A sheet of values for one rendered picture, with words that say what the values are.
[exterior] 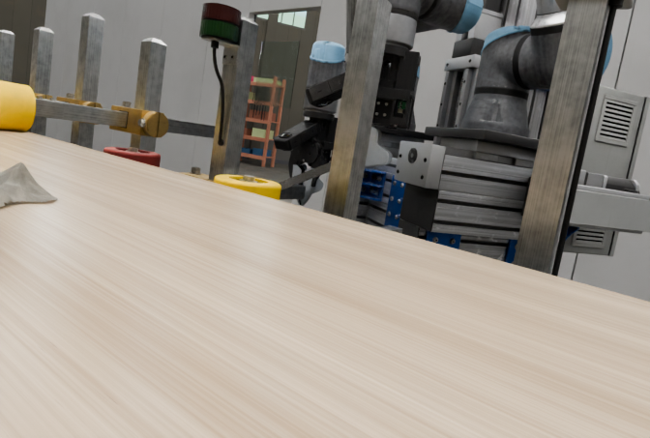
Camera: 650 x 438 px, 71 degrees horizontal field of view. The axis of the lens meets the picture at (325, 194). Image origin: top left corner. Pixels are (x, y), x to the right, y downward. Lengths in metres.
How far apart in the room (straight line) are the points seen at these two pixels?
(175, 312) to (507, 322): 0.14
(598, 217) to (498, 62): 0.38
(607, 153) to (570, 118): 0.99
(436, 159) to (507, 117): 0.19
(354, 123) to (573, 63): 0.26
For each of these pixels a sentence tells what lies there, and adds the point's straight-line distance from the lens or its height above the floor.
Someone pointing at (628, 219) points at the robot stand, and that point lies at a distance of 1.17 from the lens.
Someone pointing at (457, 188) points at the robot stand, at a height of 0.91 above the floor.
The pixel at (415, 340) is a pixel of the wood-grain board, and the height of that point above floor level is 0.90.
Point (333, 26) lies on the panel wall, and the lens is 4.20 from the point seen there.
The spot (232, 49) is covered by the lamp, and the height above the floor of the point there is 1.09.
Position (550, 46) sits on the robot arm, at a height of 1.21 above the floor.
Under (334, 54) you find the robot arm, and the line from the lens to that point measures 1.03.
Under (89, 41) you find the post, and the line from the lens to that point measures 1.21.
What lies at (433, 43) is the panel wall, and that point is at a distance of 3.60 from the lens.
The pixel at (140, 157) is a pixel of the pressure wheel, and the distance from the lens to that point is 0.72.
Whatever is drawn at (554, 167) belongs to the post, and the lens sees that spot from 0.53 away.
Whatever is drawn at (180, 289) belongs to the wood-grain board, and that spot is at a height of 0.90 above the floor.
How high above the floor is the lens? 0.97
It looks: 7 degrees down
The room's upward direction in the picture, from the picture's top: 9 degrees clockwise
